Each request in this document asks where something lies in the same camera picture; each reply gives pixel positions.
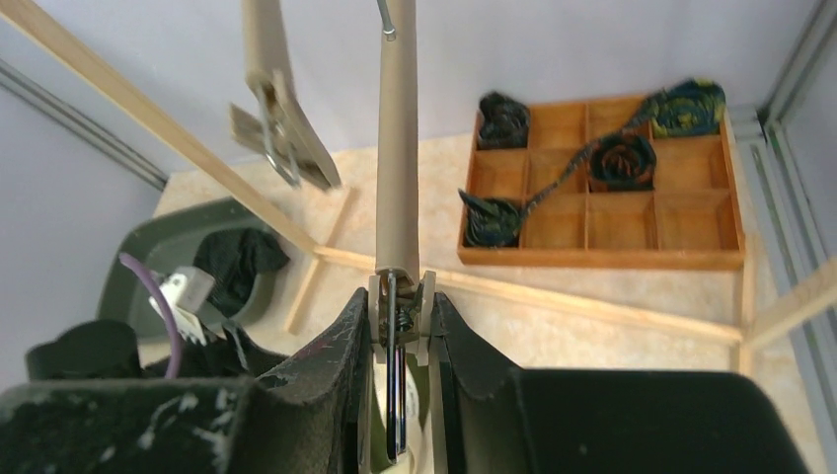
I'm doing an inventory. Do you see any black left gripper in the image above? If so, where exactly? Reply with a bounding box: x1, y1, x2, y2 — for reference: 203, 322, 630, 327
140, 315, 288, 379

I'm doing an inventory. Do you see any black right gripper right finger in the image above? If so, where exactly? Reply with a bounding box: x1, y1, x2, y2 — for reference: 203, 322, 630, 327
429, 293, 807, 473

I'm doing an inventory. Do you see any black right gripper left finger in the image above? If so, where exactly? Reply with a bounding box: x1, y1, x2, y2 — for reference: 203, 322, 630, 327
1, 288, 370, 473

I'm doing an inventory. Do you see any beige clip hanger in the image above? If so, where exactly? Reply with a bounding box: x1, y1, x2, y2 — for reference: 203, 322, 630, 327
374, 1, 435, 366
229, 1, 342, 191

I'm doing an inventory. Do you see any green underwear with cream waistband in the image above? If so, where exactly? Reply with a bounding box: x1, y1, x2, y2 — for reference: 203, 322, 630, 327
358, 354, 453, 473

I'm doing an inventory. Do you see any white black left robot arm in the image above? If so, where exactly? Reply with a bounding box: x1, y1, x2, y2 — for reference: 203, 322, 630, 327
25, 319, 288, 381

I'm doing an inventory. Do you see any hanging beige clip hanger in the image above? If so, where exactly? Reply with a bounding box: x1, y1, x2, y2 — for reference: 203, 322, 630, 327
229, 1, 342, 191

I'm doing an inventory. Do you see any black striped garment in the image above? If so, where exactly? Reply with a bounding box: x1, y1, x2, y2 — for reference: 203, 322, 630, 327
192, 228, 290, 318

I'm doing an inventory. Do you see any grey-green plastic tub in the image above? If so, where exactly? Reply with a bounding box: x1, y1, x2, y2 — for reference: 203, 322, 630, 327
96, 197, 291, 344

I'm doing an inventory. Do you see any dark rolled sock front left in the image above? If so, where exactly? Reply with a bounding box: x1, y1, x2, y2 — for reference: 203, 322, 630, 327
458, 190, 523, 248

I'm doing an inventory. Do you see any dark rolled sock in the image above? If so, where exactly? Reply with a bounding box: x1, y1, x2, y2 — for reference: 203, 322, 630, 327
477, 91, 531, 150
458, 190, 523, 248
586, 133, 657, 193

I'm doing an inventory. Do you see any orange wooden compartment tray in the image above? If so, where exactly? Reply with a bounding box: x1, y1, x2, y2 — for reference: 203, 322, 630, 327
457, 95, 745, 271

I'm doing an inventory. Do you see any dark rolled sock centre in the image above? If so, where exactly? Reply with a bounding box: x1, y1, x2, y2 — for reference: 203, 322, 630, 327
586, 133, 657, 193

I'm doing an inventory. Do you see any dark rolled sock far left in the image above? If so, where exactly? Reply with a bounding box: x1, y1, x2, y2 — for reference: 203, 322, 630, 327
477, 91, 531, 150

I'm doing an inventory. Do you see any long dark patterned sock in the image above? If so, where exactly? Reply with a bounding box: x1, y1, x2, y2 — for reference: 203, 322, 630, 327
520, 78, 726, 218

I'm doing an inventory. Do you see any light wooden clothes rack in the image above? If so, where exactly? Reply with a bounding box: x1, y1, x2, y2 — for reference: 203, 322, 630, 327
1, 1, 836, 354

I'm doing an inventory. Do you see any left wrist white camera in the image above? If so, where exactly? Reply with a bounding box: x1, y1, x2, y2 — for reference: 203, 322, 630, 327
151, 267, 215, 346

